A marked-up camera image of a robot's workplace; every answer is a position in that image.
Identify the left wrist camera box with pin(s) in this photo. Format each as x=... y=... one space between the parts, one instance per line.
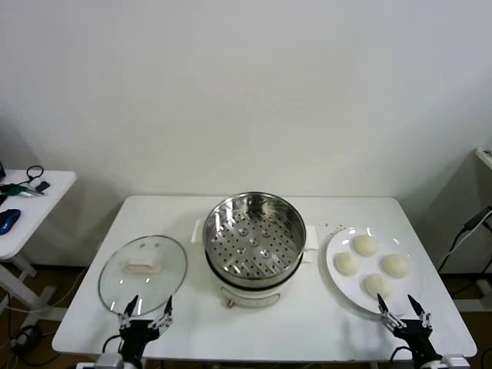
x=109 y=362

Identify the white side table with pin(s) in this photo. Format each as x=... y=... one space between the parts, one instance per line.
x=57 y=184

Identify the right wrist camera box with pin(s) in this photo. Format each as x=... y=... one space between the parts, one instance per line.
x=455 y=363

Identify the blue computer mouse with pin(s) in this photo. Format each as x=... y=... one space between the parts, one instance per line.
x=8 y=221

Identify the stainless steel steamer basket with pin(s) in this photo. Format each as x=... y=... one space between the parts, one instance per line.
x=217 y=230

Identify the white steamed baozi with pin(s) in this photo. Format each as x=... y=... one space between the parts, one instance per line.
x=348 y=264
x=365 y=245
x=378 y=286
x=396 y=265

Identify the round glass pot lid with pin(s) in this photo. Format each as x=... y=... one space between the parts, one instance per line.
x=115 y=276

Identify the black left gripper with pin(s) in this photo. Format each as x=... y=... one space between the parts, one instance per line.
x=136 y=338

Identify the white round plate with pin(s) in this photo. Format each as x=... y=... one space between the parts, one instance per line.
x=346 y=292

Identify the white desk frame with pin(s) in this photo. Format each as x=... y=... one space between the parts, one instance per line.
x=485 y=157

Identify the small black device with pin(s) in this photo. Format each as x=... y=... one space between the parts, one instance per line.
x=42 y=186

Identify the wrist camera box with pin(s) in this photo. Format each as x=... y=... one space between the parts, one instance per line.
x=109 y=362
x=455 y=363

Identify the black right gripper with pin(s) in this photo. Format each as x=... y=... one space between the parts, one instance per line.
x=417 y=338

